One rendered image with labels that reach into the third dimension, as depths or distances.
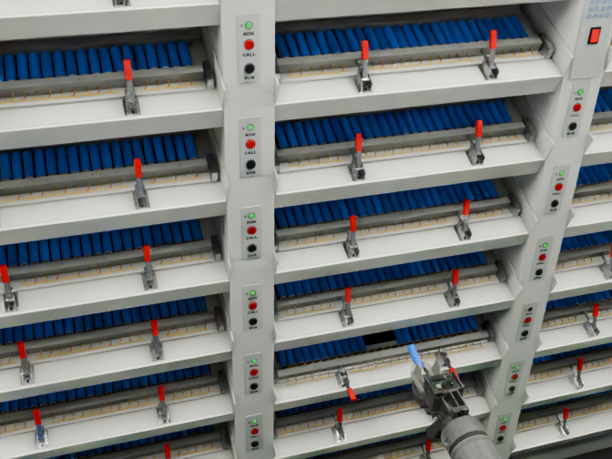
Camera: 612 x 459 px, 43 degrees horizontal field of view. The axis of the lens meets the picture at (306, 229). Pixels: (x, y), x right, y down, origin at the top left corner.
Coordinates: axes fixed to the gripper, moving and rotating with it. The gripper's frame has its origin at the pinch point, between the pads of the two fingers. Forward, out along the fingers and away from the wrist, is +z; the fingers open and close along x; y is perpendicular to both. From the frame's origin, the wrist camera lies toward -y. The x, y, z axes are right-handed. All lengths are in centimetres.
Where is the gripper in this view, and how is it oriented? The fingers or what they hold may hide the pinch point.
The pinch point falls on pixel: (420, 369)
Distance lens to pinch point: 186.7
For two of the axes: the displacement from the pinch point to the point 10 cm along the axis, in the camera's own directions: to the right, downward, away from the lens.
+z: -2.9, -5.6, 7.7
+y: 0.3, -8.1, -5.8
